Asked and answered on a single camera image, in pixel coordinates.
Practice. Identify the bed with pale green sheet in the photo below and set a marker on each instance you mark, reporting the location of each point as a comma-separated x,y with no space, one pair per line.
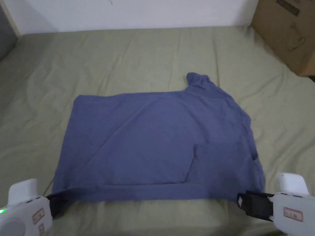
73,61

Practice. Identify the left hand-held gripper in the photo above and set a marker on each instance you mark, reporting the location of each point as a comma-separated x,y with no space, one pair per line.
22,211

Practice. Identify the dark blue shirt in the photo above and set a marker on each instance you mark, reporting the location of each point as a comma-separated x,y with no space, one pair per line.
152,137

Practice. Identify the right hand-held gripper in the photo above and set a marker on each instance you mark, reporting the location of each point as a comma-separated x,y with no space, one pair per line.
292,211

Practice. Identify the brown cardboard carton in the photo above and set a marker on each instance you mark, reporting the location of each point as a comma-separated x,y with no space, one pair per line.
283,29

